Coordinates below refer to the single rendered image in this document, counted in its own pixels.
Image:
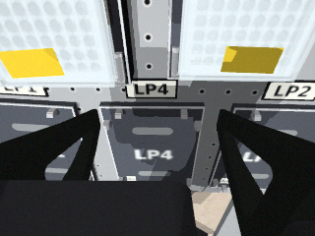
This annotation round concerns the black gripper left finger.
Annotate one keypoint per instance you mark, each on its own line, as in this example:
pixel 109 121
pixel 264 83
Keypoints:
pixel 26 157

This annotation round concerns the white translucent plate lid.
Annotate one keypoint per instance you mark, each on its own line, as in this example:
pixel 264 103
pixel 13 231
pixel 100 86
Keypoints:
pixel 55 44

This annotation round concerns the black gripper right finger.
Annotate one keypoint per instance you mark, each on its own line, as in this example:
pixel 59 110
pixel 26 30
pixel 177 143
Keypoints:
pixel 290 195

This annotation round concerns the grey metal base plate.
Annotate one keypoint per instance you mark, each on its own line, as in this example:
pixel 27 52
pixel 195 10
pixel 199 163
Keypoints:
pixel 148 20

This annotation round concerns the clear plate lid with yellow tape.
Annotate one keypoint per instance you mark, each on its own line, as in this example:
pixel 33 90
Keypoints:
pixel 246 40

